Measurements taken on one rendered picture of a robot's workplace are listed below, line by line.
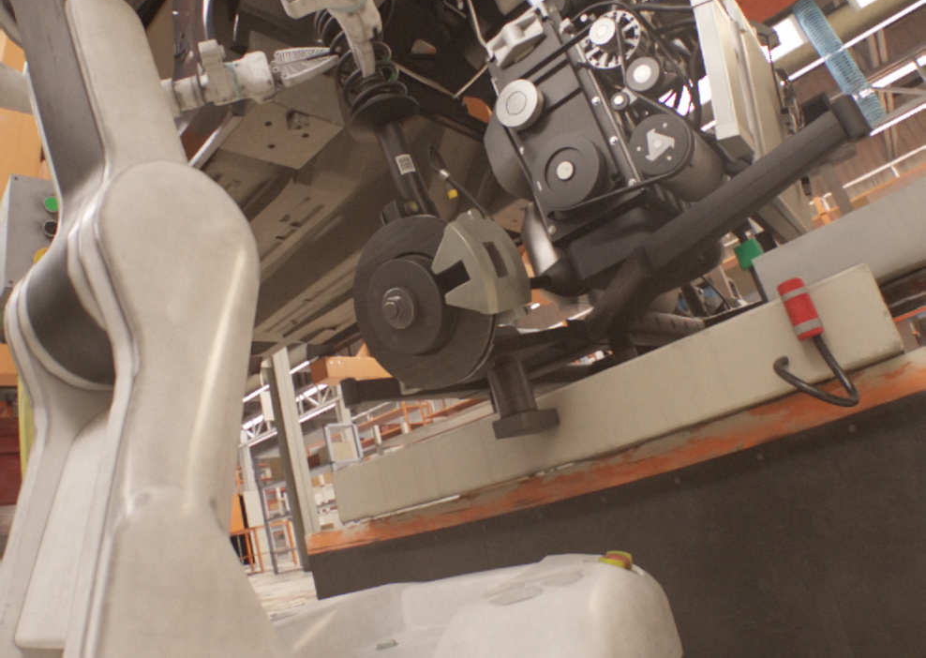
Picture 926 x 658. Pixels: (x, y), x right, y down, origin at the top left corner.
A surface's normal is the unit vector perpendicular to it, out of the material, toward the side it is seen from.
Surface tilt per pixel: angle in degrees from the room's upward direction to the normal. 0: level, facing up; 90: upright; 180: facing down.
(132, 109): 90
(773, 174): 90
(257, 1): 123
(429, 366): 104
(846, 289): 90
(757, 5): 90
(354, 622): 74
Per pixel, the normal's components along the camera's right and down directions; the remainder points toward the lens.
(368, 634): 0.69, -0.62
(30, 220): 0.70, -0.40
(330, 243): -0.57, 0.17
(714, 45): -0.67, -0.08
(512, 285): 0.78, -0.15
